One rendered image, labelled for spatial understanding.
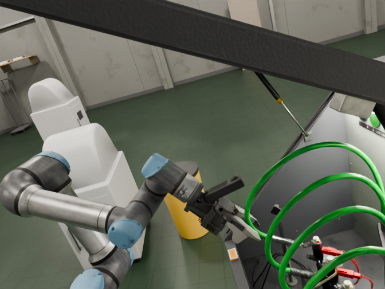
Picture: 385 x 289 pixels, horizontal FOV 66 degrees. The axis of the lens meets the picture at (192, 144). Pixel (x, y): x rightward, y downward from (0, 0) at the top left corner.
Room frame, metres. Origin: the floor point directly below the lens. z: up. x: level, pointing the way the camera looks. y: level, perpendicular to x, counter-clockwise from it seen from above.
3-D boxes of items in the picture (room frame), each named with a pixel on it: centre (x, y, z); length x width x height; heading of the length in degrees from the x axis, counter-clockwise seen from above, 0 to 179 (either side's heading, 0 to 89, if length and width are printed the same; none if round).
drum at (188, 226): (2.36, 0.21, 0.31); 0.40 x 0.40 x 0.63
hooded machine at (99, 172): (2.43, 0.96, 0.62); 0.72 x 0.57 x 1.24; 172
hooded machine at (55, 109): (5.91, 2.32, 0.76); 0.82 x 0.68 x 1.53; 80
